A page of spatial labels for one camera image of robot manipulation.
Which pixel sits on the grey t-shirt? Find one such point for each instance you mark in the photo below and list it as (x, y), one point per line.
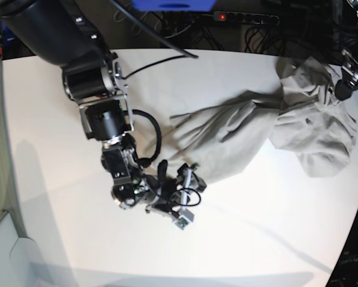
(306, 119)

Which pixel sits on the blue box at top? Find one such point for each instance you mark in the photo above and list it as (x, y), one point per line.
(173, 5)

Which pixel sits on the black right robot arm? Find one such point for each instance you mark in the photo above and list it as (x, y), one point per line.
(59, 33)

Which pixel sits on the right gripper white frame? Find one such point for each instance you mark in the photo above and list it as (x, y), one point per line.
(172, 197)

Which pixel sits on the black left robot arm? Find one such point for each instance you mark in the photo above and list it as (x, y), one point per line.
(345, 22)

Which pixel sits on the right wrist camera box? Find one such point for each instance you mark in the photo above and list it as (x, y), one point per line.
(184, 219)

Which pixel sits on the black power strip red switch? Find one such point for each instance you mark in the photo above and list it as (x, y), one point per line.
(245, 18)

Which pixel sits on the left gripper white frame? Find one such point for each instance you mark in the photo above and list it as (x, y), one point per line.
(349, 67)

